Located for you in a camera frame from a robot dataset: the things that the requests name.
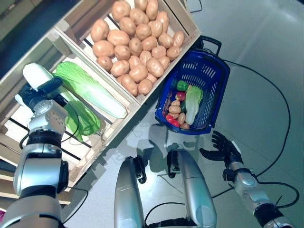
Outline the black robot foot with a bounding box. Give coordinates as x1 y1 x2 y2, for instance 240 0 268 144
134 156 149 185
166 151 180 179

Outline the silver robot leg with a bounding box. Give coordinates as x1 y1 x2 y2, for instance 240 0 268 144
166 149 218 228
114 155 146 228

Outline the silver left robot leg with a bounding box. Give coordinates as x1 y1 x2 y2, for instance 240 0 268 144
114 155 146 228

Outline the dark robot waist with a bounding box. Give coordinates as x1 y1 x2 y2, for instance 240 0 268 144
145 215 190 228

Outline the silver right robot leg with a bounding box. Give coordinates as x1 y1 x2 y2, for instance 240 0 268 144
166 149 218 228

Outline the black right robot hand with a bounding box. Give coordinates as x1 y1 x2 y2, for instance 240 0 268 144
199 130 243 167

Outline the black cable by waist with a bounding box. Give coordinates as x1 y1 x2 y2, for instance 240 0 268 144
144 201 189 223

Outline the green bell pepper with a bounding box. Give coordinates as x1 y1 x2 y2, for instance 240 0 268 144
177 80 190 92

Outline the black left robot foot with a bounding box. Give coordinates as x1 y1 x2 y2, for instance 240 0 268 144
134 156 149 185

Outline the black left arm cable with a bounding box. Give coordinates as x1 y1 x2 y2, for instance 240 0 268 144
19 102 81 149

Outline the large napa cabbage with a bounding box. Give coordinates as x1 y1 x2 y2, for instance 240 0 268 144
52 61 128 119
22 62 102 143

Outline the wooden crate with potatoes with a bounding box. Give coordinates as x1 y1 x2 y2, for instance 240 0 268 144
54 0 202 106

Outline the black right robot foot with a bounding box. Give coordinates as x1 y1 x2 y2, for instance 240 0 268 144
166 151 180 179

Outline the wooden display shelf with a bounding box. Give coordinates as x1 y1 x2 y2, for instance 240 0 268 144
0 0 202 214

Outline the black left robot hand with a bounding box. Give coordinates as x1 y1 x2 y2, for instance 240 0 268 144
20 77 70 108

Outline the small napa cabbage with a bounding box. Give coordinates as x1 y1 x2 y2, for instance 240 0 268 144
184 85 204 126

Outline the blue plastic shopping basket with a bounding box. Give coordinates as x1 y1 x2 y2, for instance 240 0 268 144
154 35 231 135

